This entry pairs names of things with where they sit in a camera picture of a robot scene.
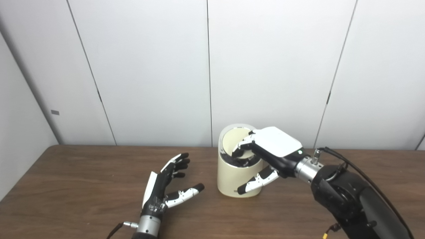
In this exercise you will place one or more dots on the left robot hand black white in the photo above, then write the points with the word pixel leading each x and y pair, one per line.
pixel 156 192

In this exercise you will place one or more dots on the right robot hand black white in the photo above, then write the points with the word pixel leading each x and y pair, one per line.
pixel 275 142

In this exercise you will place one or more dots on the cream-colored round bin lid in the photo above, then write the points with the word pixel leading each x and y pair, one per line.
pixel 232 141

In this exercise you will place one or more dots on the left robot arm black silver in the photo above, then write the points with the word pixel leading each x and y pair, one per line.
pixel 146 227

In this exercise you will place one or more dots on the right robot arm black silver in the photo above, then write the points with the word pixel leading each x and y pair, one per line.
pixel 348 199

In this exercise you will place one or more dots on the cream-colored bin body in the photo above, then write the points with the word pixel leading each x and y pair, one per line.
pixel 229 179

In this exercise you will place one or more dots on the small grey wall label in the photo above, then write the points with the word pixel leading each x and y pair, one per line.
pixel 55 112

